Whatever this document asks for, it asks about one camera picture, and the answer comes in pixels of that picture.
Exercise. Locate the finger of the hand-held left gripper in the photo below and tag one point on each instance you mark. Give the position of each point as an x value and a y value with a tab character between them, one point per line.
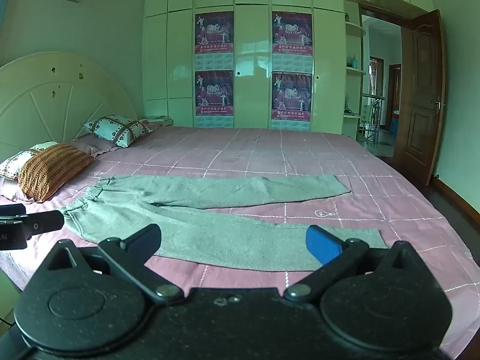
42	221

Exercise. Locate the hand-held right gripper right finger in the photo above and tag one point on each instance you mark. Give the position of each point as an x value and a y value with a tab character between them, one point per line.
323	248

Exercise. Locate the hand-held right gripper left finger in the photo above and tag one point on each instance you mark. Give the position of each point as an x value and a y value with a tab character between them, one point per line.
149	237

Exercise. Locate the grey-green towel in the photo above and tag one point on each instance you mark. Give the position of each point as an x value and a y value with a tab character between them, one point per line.
225	228

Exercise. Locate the pink pillow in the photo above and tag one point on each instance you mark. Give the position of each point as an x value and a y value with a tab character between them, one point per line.
95	145
9	189

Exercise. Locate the orange striped pillow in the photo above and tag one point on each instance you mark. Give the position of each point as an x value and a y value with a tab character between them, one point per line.
52	170

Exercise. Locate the white patterned pillow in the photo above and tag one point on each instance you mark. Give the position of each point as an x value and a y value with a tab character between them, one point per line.
18	159
116	129

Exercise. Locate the pink checked bedsheet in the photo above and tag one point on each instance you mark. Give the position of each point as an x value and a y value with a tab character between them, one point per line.
262	150

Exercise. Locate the stack of books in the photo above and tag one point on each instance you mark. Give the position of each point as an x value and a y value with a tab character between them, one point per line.
157	120

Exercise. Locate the cream bed headboard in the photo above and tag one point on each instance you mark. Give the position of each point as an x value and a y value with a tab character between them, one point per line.
45	101

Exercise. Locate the metal stair railing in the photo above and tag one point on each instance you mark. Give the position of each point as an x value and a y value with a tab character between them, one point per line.
369	120

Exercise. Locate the blue plastic container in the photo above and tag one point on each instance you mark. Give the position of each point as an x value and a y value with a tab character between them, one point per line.
393	125

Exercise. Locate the brown wooden door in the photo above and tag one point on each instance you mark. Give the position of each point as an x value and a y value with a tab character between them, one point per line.
420	101

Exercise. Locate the green wardrobe with posters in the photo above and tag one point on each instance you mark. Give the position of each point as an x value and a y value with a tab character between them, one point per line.
255	82

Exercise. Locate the small teal bottle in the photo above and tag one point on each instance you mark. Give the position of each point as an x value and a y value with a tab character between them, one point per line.
353	61

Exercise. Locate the purple wall poster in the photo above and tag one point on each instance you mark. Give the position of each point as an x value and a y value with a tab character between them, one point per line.
291	33
213	92
213	32
291	95

